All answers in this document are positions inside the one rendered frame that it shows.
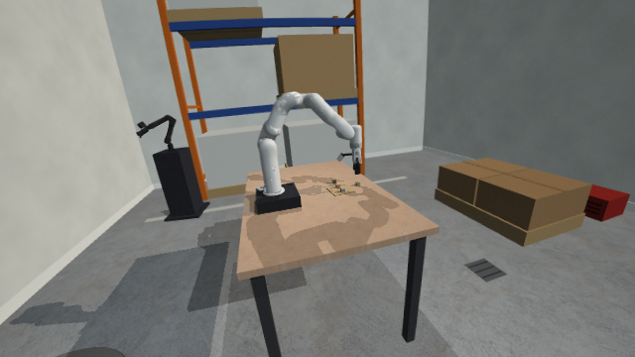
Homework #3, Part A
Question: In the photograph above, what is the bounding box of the tan flat mat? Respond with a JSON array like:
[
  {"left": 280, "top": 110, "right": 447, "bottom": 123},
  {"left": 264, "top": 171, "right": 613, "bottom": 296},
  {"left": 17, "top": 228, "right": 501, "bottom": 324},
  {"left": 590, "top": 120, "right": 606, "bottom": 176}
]
[{"left": 327, "top": 184, "right": 356, "bottom": 196}]

